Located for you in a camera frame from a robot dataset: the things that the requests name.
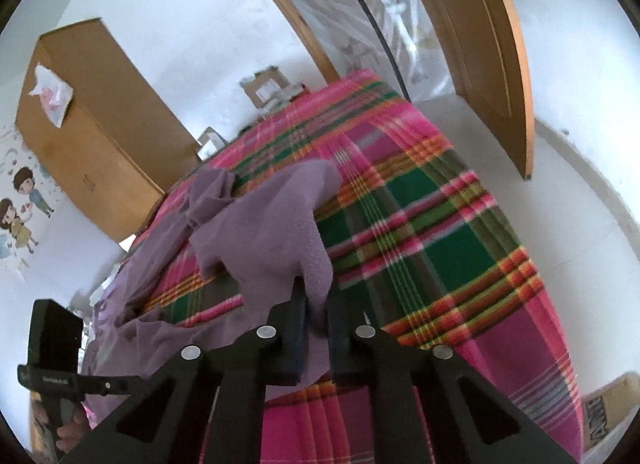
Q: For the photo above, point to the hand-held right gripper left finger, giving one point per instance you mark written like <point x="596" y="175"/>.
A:
<point x="300" y="339"/>

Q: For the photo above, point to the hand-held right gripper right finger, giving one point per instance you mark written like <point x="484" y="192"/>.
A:
<point x="336" y="344"/>

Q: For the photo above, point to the purple fleece pants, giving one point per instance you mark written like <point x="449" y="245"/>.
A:
<point x="265" y="224"/>

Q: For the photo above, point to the person's left hand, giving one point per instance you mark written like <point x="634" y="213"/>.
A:
<point x="70" y="431"/>

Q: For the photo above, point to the pink green plaid bed sheet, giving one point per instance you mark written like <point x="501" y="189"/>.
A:
<point x="450" y="244"/>

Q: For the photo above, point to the wooden wardrobe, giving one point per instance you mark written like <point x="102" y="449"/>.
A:
<point x="100" y="144"/>

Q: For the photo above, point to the small white open box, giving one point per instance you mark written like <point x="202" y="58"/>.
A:
<point x="210" y="142"/>

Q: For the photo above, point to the white plastic bag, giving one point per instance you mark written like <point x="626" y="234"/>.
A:
<point x="52" y="94"/>

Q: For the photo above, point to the labelled cardboard box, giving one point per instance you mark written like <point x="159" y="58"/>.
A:
<point x="267" y="87"/>

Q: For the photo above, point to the wooden door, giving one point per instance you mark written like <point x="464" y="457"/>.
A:
<point x="475" y="44"/>

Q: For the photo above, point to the black curtain strip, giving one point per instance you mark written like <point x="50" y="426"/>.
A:
<point x="372" y="14"/>

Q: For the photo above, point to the clear printed door curtain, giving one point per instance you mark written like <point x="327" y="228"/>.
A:
<point x="395" y="4"/>

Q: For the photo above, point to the cartoon children wall sticker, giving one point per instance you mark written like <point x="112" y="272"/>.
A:
<point x="25" y="194"/>

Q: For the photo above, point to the wooden door frame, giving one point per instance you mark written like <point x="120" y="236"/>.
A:
<point x="290" y="9"/>

